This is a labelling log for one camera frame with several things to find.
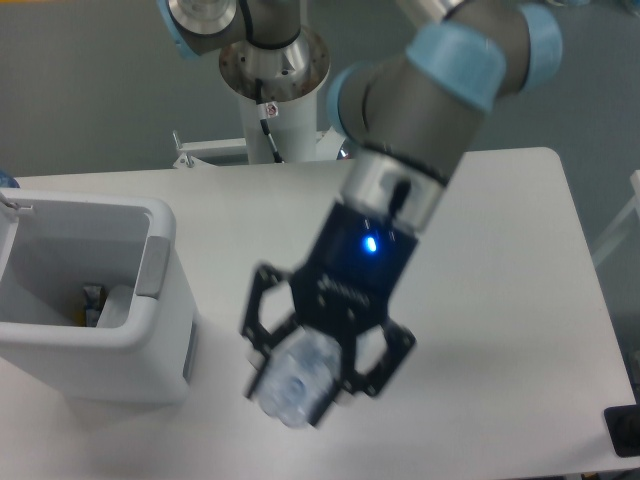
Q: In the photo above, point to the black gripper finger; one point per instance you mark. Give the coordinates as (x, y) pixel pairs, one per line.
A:
(399, 342)
(263, 341)

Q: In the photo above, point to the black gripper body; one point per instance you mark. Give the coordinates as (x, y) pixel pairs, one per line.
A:
(344, 286)

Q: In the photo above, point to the clear plastic bottle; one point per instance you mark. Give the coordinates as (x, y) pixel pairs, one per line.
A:
(299, 376)

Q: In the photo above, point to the white tissue paper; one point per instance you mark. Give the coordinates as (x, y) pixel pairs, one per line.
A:
(116, 308)

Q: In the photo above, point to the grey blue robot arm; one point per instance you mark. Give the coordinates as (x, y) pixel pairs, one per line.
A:
(412, 117)

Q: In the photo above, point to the trash package inside bin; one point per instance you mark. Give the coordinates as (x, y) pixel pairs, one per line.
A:
(94, 299)

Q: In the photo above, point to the white trash can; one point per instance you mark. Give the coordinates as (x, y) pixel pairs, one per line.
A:
(52, 244)

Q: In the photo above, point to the black device at table corner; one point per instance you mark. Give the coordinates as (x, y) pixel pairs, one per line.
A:
(623, 426)

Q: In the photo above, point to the blue object at left edge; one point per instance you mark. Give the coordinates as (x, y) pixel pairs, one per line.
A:
(8, 181)

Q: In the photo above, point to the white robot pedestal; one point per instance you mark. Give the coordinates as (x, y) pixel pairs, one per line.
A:
(277, 94)

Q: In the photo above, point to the white frame at right edge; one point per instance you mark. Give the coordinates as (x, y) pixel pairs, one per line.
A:
(619, 228)

